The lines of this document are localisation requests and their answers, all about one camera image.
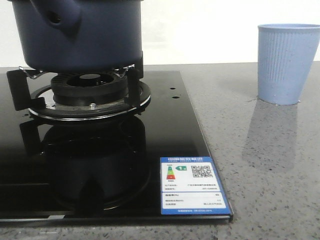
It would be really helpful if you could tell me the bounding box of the light blue ribbed plastic cup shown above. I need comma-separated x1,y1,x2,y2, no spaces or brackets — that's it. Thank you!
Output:
257,23,320,105

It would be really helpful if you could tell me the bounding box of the black metal pot support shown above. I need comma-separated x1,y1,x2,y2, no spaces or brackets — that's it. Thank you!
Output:
6,58,151,122

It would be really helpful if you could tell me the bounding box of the dark blue cooking pot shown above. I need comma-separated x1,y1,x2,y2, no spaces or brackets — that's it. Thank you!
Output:
11,0,142,73

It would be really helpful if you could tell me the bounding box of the black glass gas stove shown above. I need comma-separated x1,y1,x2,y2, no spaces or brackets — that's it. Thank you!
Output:
0,71,233,226

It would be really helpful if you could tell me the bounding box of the blue white energy label sticker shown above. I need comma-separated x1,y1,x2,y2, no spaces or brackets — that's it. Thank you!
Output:
160,156,232,217

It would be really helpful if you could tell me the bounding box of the black round gas burner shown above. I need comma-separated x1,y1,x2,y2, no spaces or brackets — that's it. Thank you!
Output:
51,71,128,106

